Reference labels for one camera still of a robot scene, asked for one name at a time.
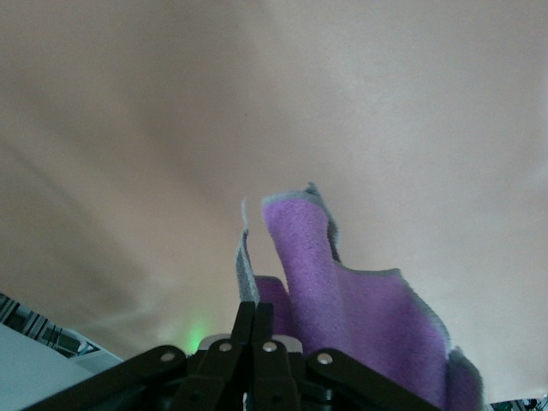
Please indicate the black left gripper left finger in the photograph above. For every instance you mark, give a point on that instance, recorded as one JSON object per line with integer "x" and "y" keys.
{"x": 205, "y": 377}

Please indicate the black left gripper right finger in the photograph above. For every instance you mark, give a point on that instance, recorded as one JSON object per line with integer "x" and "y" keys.
{"x": 325, "y": 381}

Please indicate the brown table cover mat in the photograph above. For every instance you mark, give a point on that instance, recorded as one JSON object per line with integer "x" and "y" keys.
{"x": 214, "y": 128}

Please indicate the grey and purple towel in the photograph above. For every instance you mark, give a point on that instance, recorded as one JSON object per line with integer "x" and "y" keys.
{"x": 312, "y": 299}

